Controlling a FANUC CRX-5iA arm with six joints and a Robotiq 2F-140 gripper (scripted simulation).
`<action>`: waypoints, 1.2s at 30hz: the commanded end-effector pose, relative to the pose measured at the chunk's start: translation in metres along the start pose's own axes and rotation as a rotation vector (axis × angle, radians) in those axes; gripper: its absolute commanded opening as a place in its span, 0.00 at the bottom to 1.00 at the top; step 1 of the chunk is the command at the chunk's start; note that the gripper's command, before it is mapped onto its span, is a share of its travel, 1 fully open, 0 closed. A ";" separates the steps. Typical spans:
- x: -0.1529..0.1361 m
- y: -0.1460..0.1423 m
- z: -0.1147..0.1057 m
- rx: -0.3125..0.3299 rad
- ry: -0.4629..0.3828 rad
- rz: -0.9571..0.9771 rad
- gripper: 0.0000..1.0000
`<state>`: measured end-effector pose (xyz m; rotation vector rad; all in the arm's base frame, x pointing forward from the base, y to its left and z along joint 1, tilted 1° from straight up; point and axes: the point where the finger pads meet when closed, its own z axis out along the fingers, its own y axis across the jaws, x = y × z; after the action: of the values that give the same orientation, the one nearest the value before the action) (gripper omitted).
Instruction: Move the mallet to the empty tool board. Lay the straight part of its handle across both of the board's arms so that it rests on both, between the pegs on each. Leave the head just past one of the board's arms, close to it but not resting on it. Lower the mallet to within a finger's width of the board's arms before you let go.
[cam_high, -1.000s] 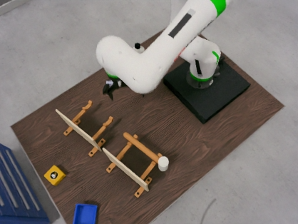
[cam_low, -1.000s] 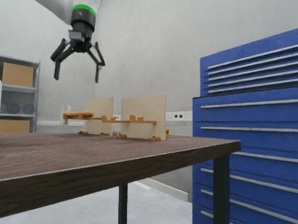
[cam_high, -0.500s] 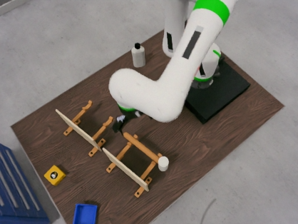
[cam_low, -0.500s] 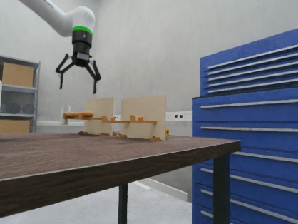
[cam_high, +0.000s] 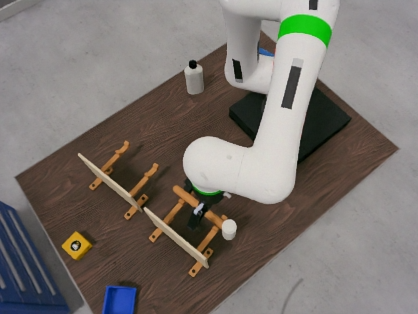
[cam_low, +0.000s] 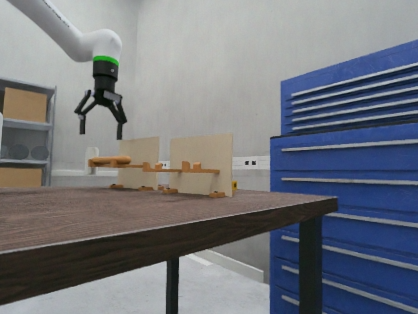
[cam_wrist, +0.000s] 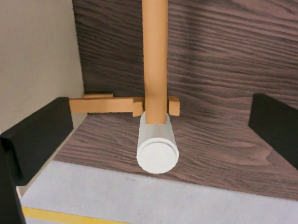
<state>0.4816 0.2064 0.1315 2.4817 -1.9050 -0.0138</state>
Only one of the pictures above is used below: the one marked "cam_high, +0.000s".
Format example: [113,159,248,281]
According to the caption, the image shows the blue plastic bin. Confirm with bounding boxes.
[102,286,137,314]

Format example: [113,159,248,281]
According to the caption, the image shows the white bottle with black cap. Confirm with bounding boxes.
[184,60,204,95]

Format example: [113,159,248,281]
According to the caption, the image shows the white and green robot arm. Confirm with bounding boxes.
[183,0,340,204]

